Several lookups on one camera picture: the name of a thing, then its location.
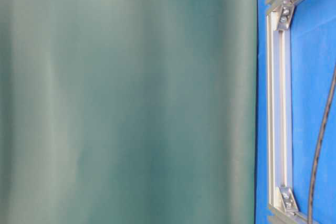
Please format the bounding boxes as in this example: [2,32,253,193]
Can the green curtain backdrop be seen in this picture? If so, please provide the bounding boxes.
[1,0,257,223]

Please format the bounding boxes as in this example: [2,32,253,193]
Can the blue mesh mat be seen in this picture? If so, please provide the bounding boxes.
[255,0,335,223]

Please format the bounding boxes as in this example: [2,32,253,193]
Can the silver corner bracket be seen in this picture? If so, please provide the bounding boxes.
[276,1,295,30]
[276,186,299,213]

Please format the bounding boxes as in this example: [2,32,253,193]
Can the aluminium extrusion frame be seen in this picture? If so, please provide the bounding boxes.
[265,0,335,223]

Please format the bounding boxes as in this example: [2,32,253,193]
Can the black braided wire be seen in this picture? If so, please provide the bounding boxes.
[306,62,336,222]

